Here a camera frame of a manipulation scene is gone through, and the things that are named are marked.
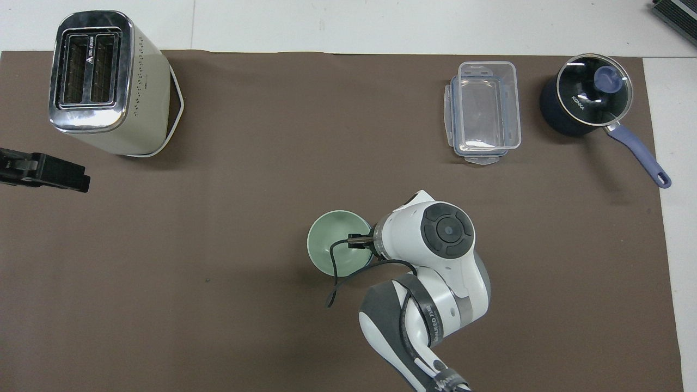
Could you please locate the glass lid with blue knob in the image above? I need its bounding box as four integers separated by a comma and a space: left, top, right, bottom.
556, 53, 634, 127

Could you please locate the black cable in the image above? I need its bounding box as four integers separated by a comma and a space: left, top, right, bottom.
326, 233, 419, 309

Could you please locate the dark blue saucepan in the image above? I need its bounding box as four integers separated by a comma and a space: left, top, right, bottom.
540, 53, 672, 189

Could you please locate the black stand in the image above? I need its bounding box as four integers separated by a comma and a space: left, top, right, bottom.
652, 0, 697, 31

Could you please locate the green bowl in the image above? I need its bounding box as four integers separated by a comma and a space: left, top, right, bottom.
307, 211, 377, 277

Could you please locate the clear plastic container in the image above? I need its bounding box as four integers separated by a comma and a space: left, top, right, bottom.
457, 61, 522, 152

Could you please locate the cream toaster with chrome top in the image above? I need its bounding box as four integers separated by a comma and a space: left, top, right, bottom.
48, 10, 185, 158

